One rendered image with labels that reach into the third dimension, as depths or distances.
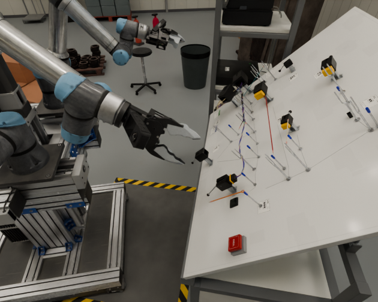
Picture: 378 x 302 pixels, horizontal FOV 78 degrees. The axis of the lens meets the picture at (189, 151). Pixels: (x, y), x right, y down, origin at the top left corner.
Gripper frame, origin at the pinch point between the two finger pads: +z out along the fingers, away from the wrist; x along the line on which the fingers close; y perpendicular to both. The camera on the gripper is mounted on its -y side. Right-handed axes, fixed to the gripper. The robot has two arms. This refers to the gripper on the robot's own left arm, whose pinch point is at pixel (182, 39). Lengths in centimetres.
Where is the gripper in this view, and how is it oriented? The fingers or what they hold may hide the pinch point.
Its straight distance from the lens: 145.6
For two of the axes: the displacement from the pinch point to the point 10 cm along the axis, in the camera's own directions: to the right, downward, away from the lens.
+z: 9.5, 1.4, 2.6
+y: -0.6, 9.6, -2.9
